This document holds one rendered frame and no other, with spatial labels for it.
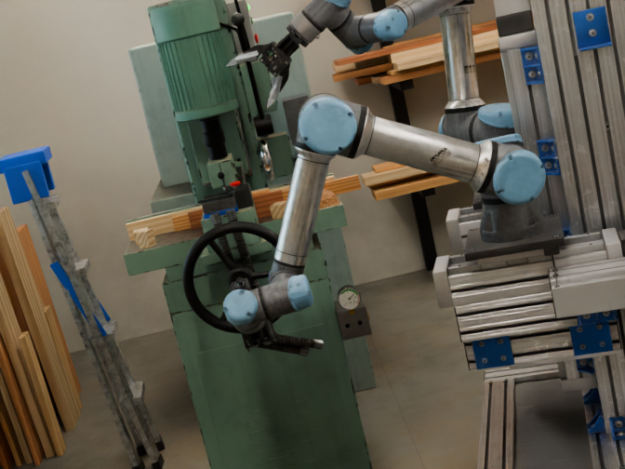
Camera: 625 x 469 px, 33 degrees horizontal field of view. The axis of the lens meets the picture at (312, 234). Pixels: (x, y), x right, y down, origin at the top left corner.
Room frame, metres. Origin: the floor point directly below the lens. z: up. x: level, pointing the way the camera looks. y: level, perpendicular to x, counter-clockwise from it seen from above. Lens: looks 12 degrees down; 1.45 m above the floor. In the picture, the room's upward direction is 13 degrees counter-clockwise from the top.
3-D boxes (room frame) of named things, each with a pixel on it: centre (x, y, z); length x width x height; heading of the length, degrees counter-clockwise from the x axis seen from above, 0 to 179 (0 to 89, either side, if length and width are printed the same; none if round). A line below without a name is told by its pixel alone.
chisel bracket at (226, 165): (2.96, 0.20, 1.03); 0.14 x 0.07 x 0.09; 1
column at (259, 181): (3.23, 0.21, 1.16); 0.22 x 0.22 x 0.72; 1
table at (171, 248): (2.84, 0.20, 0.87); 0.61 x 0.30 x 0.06; 91
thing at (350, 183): (2.94, 0.11, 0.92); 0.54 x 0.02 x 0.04; 91
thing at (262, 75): (3.16, 0.06, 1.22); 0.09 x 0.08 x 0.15; 1
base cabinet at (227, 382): (3.06, 0.21, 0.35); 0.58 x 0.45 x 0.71; 1
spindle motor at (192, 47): (2.94, 0.21, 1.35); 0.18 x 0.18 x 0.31
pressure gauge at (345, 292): (2.73, -0.06, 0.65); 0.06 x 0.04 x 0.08; 91
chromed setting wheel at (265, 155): (3.07, 0.08, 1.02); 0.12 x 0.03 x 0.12; 1
